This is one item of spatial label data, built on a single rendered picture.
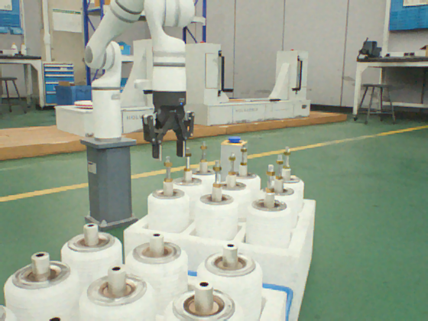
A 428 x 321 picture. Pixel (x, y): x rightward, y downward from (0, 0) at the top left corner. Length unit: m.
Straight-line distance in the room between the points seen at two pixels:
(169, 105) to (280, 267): 0.41
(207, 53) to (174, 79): 2.78
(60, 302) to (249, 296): 0.25
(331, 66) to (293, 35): 0.91
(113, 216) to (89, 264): 0.79
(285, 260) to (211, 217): 0.18
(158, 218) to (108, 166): 0.51
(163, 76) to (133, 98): 2.48
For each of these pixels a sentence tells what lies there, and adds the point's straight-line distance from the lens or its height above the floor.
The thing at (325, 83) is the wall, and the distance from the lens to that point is 6.70.
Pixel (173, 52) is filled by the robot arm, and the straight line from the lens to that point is 0.88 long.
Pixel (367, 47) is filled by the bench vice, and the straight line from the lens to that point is 5.41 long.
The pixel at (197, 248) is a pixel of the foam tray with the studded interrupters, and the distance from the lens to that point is 0.87.
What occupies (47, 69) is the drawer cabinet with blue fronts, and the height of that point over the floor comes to 0.58.
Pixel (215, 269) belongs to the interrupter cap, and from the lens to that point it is 0.59.
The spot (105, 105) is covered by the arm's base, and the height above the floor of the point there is 0.42.
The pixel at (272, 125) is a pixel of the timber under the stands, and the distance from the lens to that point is 4.10.
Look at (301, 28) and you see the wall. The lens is 7.04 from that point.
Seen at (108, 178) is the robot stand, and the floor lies 0.18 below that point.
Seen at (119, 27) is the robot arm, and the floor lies 0.66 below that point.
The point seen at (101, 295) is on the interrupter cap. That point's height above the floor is 0.25.
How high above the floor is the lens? 0.52
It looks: 12 degrees down
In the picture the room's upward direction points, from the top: 1 degrees clockwise
